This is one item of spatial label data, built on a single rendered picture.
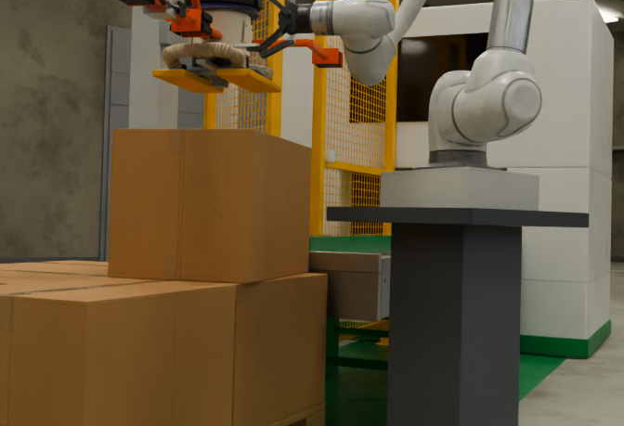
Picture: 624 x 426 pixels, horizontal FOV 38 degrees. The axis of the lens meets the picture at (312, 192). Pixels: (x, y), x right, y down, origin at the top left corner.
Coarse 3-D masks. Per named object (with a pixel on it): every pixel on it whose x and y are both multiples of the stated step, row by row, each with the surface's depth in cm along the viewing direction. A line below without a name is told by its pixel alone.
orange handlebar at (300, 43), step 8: (176, 8) 225; (176, 16) 235; (192, 16) 235; (216, 32) 254; (256, 40) 268; (264, 40) 268; (280, 40) 266; (296, 40) 265; (304, 40) 265; (312, 40) 265; (312, 48) 269; (320, 48) 275; (320, 56) 281; (328, 56) 286
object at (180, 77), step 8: (184, 64) 262; (152, 72) 254; (160, 72) 253; (168, 72) 252; (176, 72) 252; (184, 72) 252; (168, 80) 260; (176, 80) 259; (184, 80) 259; (192, 80) 259; (200, 80) 263; (184, 88) 276; (192, 88) 276; (200, 88) 275; (208, 88) 275; (216, 88) 278
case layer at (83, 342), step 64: (0, 320) 182; (64, 320) 175; (128, 320) 185; (192, 320) 208; (256, 320) 238; (320, 320) 277; (0, 384) 181; (64, 384) 175; (128, 384) 186; (192, 384) 209; (256, 384) 238; (320, 384) 278
